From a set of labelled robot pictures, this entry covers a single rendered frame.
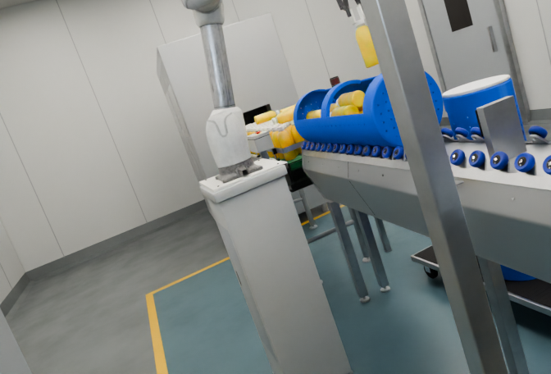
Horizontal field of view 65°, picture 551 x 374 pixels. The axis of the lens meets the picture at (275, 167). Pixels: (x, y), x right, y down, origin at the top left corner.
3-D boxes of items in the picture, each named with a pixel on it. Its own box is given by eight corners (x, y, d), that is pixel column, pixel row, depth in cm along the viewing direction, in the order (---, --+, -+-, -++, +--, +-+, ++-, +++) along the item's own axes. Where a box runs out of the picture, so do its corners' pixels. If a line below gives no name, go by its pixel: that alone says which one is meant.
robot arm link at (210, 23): (214, 158, 197) (218, 152, 218) (249, 152, 197) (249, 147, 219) (182, -19, 184) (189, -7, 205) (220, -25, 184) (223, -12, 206)
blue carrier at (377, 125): (386, 160, 149) (361, 81, 145) (302, 151, 233) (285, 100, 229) (453, 131, 156) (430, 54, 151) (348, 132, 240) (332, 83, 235)
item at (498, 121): (497, 164, 113) (482, 107, 110) (486, 163, 117) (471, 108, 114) (527, 151, 115) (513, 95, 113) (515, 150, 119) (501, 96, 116)
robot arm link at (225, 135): (215, 171, 179) (198, 120, 175) (218, 164, 197) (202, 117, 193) (252, 158, 179) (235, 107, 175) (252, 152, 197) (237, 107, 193)
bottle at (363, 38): (364, 70, 185) (349, 28, 182) (369, 67, 191) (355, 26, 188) (380, 64, 181) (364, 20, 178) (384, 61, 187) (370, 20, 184)
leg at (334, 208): (362, 304, 247) (330, 203, 237) (358, 300, 253) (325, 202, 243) (371, 300, 249) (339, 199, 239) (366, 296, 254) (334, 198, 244)
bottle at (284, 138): (298, 157, 249) (288, 126, 246) (287, 161, 248) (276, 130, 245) (294, 157, 256) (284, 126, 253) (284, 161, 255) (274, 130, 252)
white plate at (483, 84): (512, 70, 193) (512, 73, 194) (448, 88, 209) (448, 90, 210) (507, 80, 171) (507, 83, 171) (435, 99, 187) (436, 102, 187)
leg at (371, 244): (384, 294, 250) (352, 193, 240) (379, 290, 256) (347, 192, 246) (392, 289, 252) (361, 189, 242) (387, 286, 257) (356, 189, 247)
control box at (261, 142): (258, 153, 245) (252, 136, 244) (250, 152, 264) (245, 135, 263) (274, 147, 247) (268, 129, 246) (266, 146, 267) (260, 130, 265)
